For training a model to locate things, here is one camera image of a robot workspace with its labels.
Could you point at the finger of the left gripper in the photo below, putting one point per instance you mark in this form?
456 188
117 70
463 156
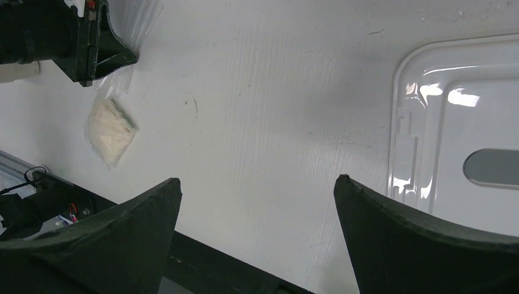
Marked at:
112 53

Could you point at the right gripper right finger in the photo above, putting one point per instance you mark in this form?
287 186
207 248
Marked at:
395 248

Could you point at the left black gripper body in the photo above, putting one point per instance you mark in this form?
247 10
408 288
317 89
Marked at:
65 32

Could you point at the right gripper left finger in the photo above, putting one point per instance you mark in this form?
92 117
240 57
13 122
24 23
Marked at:
123 249

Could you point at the bag of white powder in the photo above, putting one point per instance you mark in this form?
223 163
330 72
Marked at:
109 129

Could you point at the white bin lid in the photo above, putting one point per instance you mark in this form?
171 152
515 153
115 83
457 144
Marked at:
454 132

